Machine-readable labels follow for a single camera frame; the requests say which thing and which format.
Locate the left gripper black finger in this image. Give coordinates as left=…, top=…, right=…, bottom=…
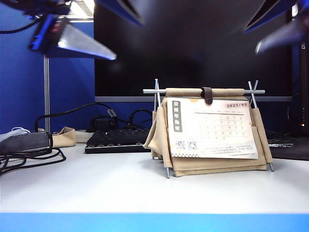
left=95, top=0, right=146, bottom=26

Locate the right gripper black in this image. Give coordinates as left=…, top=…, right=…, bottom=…
left=243, top=0, right=309, bottom=55

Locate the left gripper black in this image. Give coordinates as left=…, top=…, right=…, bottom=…
left=28, top=13, right=117, bottom=60

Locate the white calendar page pad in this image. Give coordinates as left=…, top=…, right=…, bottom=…
left=166, top=97, right=259, bottom=160

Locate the beige cloth calendar stand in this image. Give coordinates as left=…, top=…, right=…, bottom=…
left=142, top=78, right=275, bottom=179

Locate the grey partition metal strip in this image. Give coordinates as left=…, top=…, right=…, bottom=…
left=43, top=55, right=51, bottom=133

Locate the black computer tower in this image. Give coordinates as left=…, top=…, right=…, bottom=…
left=298, top=41, right=309, bottom=136

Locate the black computer monitor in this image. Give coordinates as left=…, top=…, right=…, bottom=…
left=94, top=0, right=294, bottom=103

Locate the black plug on strip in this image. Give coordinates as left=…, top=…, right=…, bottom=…
left=86, top=116, right=117, bottom=133

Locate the white power strip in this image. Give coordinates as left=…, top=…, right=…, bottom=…
left=75, top=130, right=94, bottom=144

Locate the beige cloth pouch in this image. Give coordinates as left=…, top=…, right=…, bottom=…
left=51, top=126, right=77, bottom=148

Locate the black keyboard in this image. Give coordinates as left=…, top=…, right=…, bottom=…
left=84, top=129, right=153, bottom=155

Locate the black power adapter brick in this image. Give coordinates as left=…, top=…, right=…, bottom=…
left=0, top=131, right=53, bottom=154

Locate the white face mask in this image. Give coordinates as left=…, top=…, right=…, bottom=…
left=0, top=127, right=31, bottom=143

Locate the black mouse pad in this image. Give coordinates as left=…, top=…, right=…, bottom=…
left=265, top=130, right=309, bottom=161

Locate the black cable with connector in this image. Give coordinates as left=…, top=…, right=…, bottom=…
left=35, top=102, right=155, bottom=133

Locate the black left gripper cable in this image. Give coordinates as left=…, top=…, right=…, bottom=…
left=0, top=18, right=42, bottom=35

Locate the brown leather strap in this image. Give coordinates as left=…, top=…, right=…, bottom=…
left=201, top=87, right=213, bottom=106

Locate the black adapter cable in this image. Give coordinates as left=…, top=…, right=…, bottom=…
left=0, top=146, right=67, bottom=176

